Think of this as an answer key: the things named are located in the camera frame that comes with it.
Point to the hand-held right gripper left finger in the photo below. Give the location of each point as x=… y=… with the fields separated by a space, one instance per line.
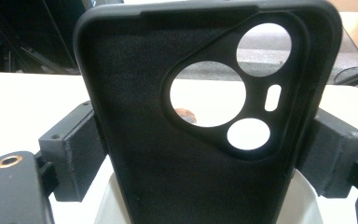
x=74 y=155

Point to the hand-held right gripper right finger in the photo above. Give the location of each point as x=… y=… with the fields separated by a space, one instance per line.
x=332 y=155

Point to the white board sheet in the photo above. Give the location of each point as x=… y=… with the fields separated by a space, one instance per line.
x=12 y=124

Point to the black phone case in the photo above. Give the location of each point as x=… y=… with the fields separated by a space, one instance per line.
x=130 y=124

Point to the white plastic bin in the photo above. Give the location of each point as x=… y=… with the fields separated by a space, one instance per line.
x=298 y=203

